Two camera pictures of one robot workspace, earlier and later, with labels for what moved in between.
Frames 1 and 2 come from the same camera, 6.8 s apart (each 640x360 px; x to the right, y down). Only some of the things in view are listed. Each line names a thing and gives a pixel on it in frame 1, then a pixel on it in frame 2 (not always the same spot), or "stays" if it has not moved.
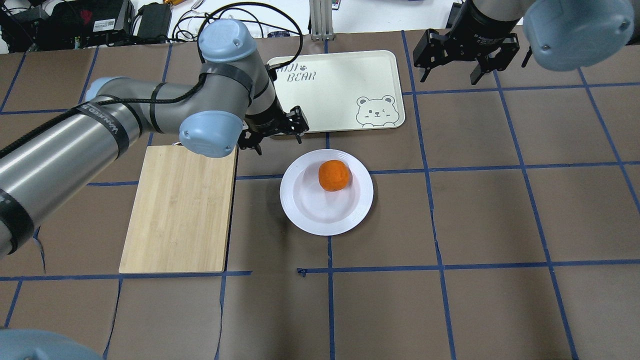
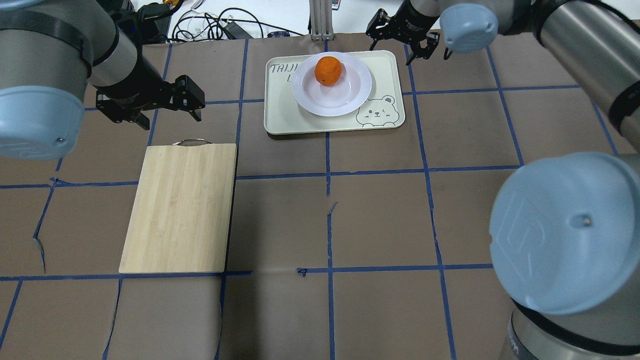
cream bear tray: x=344 y=91 stays
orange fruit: x=333 y=175 → x=328 y=70
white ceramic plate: x=314 y=209 → x=346 y=96
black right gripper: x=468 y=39 → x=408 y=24
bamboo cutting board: x=180 y=218 stays
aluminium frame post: x=321 y=20 stays
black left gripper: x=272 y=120 → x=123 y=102
